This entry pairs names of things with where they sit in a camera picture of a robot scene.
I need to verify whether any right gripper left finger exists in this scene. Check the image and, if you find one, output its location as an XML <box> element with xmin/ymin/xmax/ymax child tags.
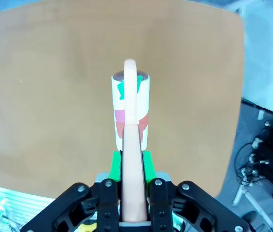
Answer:
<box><xmin>19</xmin><ymin>150</ymin><xmax>123</xmax><ymax>232</ymax></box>

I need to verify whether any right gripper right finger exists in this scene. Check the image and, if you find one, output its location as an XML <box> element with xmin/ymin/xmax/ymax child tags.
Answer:
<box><xmin>142</xmin><ymin>150</ymin><xmax>251</xmax><ymax>232</ymax></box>

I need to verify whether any lint roller with peach handle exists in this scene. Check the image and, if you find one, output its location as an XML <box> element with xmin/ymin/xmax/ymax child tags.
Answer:
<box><xmin>110</xmin><ymin>58</ymin><xmax>151</xmax><ymax>223</ymax></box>

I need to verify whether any white side table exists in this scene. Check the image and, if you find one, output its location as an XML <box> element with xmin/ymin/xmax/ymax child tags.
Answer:
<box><xmin>225</xmin><ymin>0</ymin><xmax>273</xmax><ymax>118</ymax></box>

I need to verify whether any white wire dish rack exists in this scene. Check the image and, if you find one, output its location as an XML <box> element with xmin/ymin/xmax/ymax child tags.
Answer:
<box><xmin>0</xmin><ymin>181</ymin><xmax>96</xmax><ymax>232</ymax></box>

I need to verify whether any tangle of black cables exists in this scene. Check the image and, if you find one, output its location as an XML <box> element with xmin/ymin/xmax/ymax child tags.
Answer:
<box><xmin>234</xmin><ymin>120</ymin><xmax>273</xmax><ymax>187</ymax></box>

